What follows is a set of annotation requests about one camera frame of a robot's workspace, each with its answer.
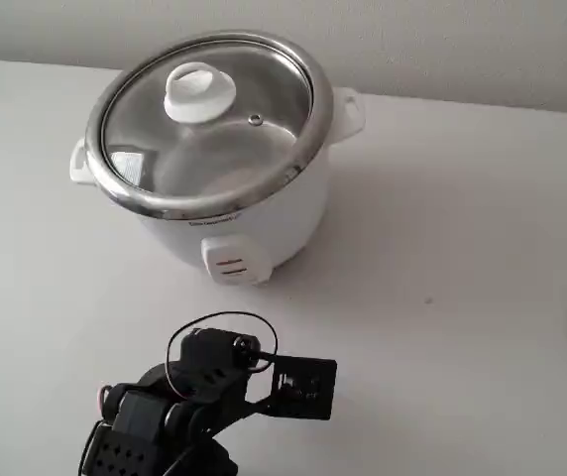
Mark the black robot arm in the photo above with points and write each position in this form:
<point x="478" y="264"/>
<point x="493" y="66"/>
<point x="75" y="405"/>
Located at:
<point x="135" y="411"/>

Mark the white electric rice cooker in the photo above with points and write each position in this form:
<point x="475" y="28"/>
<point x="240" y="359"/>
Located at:
<point x="288" y="223"/>

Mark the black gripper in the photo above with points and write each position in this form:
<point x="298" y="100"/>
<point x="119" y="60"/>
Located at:
<point x="203" y="350"/>

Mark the glass lid with white knob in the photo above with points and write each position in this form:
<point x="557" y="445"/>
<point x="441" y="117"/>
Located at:
<point x="196" y="94"/>

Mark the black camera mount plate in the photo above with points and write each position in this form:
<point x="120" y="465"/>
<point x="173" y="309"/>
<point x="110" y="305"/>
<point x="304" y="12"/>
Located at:
<point x="320" y="404"/>

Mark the stainless steel inner pot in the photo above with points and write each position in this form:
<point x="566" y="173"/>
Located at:
<point x="273" y="94"/>

